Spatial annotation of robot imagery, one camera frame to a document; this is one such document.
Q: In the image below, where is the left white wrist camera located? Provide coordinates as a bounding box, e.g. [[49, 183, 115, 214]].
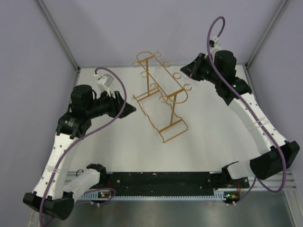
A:
[[94, 73, 114, 96]]

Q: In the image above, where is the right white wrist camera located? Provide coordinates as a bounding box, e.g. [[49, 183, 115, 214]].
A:
[[209, 36, 222, 58]]

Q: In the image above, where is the black base bar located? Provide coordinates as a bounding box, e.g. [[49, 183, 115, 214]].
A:
[[92, 172, 250, 196]]

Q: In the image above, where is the left aluminium frame post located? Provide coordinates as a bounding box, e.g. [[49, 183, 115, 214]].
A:
[[35, 0, 80, 72]]

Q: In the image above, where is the grey slotted cable duct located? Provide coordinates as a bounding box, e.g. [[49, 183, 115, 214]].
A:
[[78, 191, 226, 201]]

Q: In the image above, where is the right aluminium frame post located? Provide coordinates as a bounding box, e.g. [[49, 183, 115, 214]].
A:
[[245, 0, 291, 69]]

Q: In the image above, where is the gold wire wine glass rack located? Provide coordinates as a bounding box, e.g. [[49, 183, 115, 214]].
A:
[[132, 51, 192, 143]]

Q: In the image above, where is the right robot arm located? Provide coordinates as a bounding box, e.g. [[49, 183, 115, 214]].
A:
[[180, 50, 300, 187]]

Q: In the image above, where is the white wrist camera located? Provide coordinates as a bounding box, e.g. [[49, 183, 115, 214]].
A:
[[209, 36, 222, 58], [94, 73, 114, 96]]

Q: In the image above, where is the aluminium frame post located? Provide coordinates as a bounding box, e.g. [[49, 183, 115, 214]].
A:
[[35, 0, 80, 72], [245, 0, 291, 69]]

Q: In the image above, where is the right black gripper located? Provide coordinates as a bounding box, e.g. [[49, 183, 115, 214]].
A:
[[180, 53, 222, 86]]

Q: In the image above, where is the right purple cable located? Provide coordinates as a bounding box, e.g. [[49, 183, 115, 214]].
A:
[[207, 16, 288, 194]]

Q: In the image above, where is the purple cable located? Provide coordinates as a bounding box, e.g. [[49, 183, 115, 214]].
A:
[[39, 67, 127, 227], [207, 16, 288, 194]]

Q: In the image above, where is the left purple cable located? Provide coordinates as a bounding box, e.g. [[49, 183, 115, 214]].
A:
[[39, 67, 127, 227]]

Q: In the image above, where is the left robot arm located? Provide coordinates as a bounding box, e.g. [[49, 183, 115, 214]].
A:
[[23, 85, 136, 220]]

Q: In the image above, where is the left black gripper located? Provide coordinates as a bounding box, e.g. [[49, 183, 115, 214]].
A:
[[86, 89, 136, 119]]

